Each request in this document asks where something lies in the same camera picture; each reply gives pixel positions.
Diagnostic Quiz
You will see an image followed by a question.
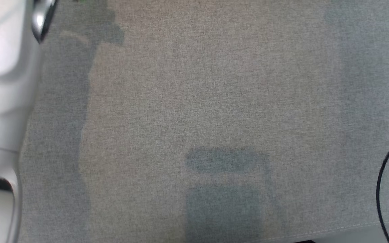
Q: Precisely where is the grey fabric sofa seat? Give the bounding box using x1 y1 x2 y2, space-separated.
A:
12 0 389 243

